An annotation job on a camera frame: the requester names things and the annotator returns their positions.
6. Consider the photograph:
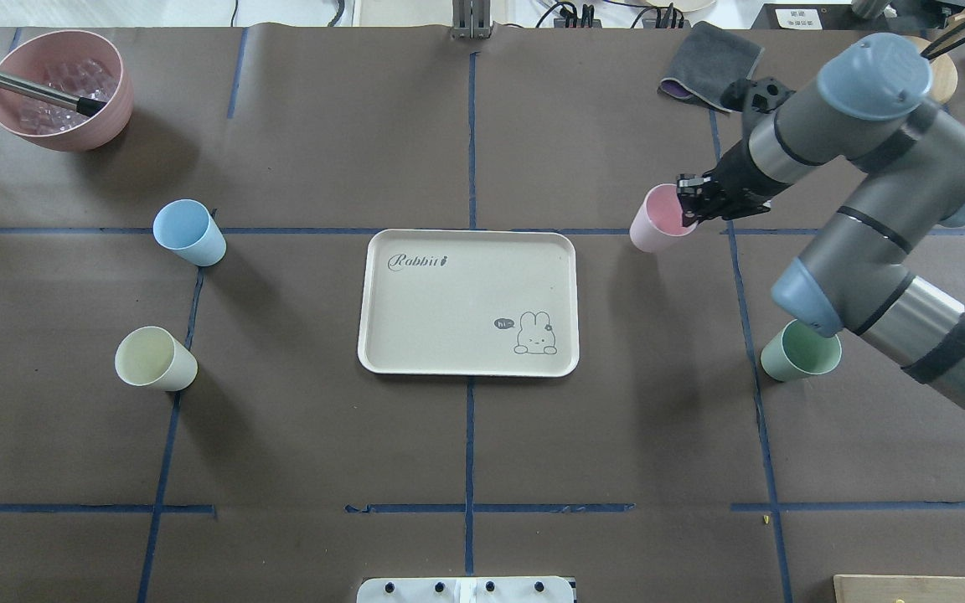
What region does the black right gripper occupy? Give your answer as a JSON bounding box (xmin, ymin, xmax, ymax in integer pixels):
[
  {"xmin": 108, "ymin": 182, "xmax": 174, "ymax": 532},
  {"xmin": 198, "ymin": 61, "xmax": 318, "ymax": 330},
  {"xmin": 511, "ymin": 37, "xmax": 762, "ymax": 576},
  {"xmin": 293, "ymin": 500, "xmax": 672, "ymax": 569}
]
[{"xmin": 677, "ymin": 142, "xmax": 785, "ymax": 228}]

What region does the pink cup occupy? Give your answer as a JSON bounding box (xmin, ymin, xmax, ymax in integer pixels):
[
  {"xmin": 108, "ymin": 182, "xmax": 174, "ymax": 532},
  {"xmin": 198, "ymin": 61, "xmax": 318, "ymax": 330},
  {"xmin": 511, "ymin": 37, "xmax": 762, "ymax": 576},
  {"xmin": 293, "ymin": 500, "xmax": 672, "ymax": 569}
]
[{"xmin": 629, "ymin": 183, "xmax": 697, "ymax": 255}]

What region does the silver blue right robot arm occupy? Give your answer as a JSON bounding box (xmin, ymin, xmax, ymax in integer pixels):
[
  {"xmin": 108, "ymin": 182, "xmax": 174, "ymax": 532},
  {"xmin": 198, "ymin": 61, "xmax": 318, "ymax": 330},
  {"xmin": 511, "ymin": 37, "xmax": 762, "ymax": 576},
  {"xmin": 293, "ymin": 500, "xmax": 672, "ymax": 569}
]
[{"xmin": 675, "ymin": 32, "xmax": 965, "ymax": 409}]

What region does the cream rabbit tray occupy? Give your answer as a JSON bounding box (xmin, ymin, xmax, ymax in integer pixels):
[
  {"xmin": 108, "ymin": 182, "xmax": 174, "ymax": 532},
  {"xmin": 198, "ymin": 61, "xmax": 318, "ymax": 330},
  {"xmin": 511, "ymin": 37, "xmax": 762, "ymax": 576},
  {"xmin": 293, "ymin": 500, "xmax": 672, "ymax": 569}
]
[{"xmin": 357, "ymin": 229, "xmax": 580, "ymax": 378}]

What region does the grey folded cloth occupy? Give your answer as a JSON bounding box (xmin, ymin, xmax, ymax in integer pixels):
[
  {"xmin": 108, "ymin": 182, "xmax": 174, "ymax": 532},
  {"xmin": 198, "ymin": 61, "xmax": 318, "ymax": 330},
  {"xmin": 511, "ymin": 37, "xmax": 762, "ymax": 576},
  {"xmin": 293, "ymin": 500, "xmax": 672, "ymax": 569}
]
[{"xmin": 658, "ymin": 22, "xmax": 765, "ymax": 113}]

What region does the green cup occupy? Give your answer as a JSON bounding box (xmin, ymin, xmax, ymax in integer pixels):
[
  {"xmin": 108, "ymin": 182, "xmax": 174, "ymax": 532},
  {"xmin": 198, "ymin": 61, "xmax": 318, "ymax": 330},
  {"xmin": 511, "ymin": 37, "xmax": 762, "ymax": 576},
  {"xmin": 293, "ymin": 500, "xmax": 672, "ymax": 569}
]
[{"xmin": 761, "ymin": 320, "xmax": 843, "ymax": 382}]

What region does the wooden cup tree stand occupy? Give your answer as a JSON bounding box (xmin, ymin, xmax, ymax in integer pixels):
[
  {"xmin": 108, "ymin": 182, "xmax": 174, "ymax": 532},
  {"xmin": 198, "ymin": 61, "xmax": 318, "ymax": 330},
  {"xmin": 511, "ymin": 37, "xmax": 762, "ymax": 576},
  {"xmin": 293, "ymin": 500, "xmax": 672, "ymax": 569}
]
[{"xmin": 904, "ymin": 10, "xmax": 965, "ymax": 104}]

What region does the light blue cup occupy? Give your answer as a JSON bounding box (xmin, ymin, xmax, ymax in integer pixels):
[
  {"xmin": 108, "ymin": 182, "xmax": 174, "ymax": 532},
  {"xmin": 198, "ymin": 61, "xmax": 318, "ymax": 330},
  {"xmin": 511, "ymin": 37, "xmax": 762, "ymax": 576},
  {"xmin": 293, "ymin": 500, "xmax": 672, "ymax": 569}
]
[{"xmin": 152, "ymin": 198, "xmax": 227, "ymax": 266}]

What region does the cream yellow cup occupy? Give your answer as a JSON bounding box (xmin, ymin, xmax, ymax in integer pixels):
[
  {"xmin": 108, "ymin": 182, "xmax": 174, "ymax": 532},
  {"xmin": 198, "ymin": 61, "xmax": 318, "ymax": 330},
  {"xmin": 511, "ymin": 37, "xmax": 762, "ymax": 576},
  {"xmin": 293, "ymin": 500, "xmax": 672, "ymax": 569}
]
[{"xmin": 114, "ymin": 326, "xmax": 198, "ymax": 392}]

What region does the pink bowl with ice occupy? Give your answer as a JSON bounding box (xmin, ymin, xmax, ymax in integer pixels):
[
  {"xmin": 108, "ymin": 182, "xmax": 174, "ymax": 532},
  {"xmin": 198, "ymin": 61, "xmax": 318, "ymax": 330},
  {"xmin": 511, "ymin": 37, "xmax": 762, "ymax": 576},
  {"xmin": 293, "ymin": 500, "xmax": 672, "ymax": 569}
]
[{"xmin": 0, "ymin": 30, "xmax": 134, "ymax": 152}]

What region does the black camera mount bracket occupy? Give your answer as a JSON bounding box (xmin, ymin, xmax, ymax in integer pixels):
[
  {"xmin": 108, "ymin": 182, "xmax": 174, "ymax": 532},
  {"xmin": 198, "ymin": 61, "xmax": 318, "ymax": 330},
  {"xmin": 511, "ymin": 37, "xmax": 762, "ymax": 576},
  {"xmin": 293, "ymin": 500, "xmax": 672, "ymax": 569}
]
[{"xmin": 720, "ymin": 77, "xmax": 794, "ymax": 115}]

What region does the aluminium frame post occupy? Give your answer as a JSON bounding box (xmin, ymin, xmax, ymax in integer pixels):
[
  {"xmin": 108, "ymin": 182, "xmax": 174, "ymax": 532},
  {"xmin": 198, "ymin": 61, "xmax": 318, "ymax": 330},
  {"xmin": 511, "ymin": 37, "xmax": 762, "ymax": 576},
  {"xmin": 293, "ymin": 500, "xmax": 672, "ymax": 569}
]
[{"xmin": 451, "ymin": 0, "xmax": 493, "ymax": 39}]

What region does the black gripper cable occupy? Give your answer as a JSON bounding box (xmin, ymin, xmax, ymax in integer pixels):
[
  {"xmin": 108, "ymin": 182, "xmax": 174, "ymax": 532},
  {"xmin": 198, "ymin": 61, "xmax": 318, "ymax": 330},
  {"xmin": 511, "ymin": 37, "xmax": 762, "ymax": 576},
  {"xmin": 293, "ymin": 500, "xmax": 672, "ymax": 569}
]
[{"xmin": 918, "ymin": 4, "xmax": 965, "ymax": 61}]

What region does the metal scoop black handle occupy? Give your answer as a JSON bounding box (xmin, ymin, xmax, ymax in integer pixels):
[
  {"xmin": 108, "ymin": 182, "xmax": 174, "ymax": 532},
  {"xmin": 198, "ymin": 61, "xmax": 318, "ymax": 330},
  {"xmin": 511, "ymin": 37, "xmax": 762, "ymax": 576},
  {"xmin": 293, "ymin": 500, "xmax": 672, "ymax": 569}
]
[{"xmin": 0, "ymin": 71, "xmax": 108, "ymax": 117}]

